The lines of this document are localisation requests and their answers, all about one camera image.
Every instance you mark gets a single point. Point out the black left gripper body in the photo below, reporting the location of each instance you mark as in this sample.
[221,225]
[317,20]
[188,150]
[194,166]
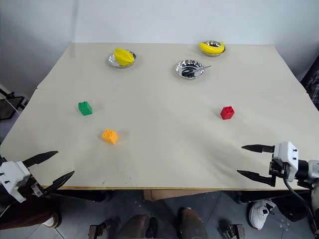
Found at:
[32,188]

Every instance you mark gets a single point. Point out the white sneaker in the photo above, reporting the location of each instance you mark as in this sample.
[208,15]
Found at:
[260,214]

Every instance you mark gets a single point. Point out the orange-yellow toy block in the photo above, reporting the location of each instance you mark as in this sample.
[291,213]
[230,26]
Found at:
[110,137]

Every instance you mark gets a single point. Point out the steel bowl with spoon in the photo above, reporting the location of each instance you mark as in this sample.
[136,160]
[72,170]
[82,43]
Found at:
[185,68]

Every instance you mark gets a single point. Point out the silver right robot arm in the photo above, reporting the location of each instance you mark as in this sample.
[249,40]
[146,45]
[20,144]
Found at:
[311,170]

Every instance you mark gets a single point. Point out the brown cardboard box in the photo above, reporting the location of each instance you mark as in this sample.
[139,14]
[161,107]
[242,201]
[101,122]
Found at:
[169,194]

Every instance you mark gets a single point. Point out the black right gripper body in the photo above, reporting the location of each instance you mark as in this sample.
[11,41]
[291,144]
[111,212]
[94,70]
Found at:
[279,169]

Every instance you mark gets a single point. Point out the brown trouser leg with shoe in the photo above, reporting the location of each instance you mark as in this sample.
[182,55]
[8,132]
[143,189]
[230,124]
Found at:
[27,214]

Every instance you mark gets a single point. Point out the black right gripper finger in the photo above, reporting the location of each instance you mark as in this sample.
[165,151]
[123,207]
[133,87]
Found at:
[256,177]
[259,148]

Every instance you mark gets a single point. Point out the yellow toy starfruit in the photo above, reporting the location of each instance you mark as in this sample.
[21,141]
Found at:
[123,56]

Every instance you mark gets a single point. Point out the yellow toy banana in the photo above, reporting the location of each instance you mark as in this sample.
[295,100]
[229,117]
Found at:
[211,49]

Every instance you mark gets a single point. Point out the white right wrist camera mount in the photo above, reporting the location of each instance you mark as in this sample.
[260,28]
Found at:
[286,153]

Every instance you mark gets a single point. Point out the steel bowl holding banana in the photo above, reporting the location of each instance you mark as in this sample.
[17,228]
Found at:
[212,54]

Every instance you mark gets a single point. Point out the dark rounded brown shape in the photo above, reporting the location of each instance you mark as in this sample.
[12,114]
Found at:
[193,224]
[135,227]

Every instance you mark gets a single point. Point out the person in plaid shirt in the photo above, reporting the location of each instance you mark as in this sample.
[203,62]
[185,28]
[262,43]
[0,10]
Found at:
[312,84]

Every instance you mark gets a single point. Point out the steel bowl holding starfruit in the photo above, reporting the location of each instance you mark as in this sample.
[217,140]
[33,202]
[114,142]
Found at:
[112,61]

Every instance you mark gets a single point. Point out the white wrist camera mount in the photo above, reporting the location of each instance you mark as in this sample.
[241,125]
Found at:
[286,153]
[11,175]

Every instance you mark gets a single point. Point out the red toy block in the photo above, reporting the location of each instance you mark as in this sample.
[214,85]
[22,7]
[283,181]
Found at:
[227,113]

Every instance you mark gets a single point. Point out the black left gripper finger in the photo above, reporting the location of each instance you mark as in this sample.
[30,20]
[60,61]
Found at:
[58,183]
[40,158]

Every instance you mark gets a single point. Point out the black metal stand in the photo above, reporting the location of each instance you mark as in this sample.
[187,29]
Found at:
[11,102]

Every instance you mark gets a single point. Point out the steel spoon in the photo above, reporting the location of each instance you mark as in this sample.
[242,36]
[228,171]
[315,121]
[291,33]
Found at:
[203,68]

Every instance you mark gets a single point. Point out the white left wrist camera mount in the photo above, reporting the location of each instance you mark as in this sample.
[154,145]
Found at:
[11,175]

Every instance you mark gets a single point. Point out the green toy block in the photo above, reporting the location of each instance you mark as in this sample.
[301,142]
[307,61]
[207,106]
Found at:
[85,109]

